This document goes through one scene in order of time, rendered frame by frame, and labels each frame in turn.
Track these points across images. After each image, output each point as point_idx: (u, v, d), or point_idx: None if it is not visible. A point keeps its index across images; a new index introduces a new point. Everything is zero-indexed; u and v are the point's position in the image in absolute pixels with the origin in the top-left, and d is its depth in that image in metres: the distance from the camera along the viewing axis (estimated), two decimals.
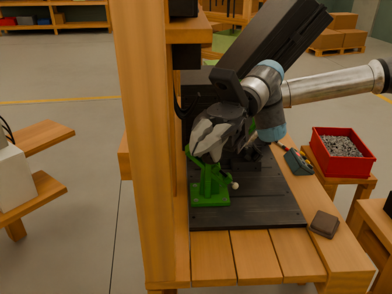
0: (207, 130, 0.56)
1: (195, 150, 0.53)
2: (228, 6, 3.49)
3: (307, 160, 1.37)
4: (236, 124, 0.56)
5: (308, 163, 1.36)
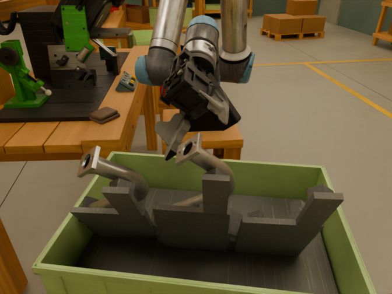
0: (214, 111, 0.54)
1: (169, 157, 0.57)
2: None
3: (131, 79, 1.55)
4: None
5: (132, 81, 1.55)
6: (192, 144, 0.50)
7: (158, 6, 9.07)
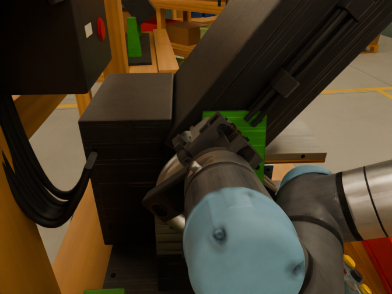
0: None
1: None
2: None
3: (364, 286, 0.61)
4: None
5: None
6: None
7: (179, 13, 8.14)
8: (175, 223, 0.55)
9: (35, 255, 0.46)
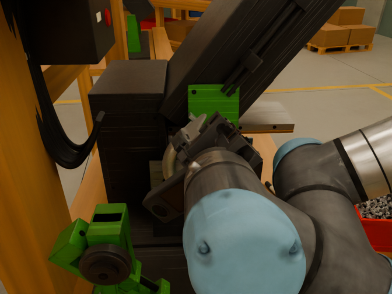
0: None
1: None
2: None
3: None
4: None
5: None
6: (195, 116, 0.67)
7: (179, 12, 8.27)
8: None
9: (56, 192, 0.60)
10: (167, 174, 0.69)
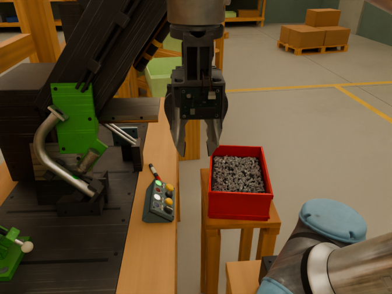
0: (206, 121, 0.50)
1: (184, 151, 0.52)
2: None
3: (167, 199, 0.95)
4: (168, 100, 0.49)
5: (169, 203, 0.94)
6: (55, 108, 0.87)
7: None
8: (46, 164, 0.90)
9: None
10: (37, 153, 0.89)
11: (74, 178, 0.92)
